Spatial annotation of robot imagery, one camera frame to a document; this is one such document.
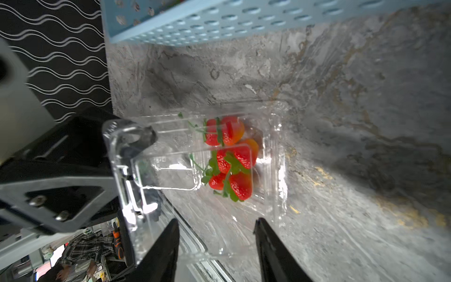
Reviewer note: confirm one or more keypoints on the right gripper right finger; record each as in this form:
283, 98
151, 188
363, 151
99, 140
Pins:
276, 263

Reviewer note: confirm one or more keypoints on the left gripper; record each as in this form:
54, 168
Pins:
64, 180

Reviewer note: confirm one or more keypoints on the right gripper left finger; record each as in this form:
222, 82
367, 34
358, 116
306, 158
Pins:
160, 263

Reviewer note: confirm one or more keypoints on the clear plastic clamshell container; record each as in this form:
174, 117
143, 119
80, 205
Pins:
158, 182

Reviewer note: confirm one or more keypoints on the light blue plastic basket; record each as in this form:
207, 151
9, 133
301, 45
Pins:
183, 23

